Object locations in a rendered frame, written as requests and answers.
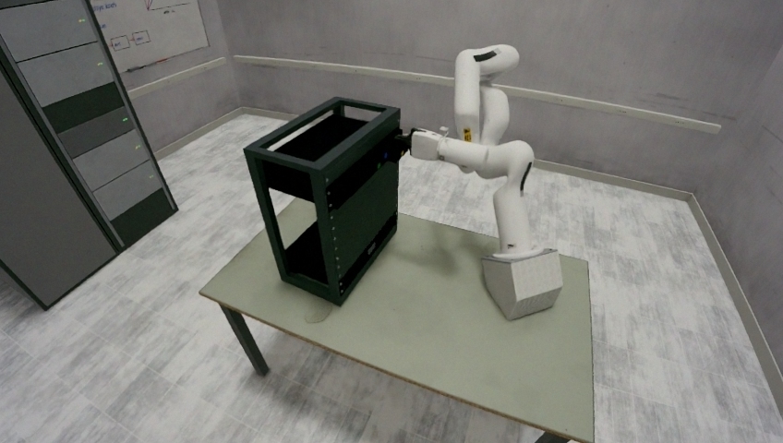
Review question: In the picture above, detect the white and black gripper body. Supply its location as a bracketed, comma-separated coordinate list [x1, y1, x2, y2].
[411, 128, 444, 161]

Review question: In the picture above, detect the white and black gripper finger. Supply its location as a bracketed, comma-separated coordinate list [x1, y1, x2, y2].
[394, 127, 422, 142]
[394, 140, 412, 156]

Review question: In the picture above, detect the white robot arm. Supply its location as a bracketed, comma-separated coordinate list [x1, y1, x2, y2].
[438, 45, 543, 259]

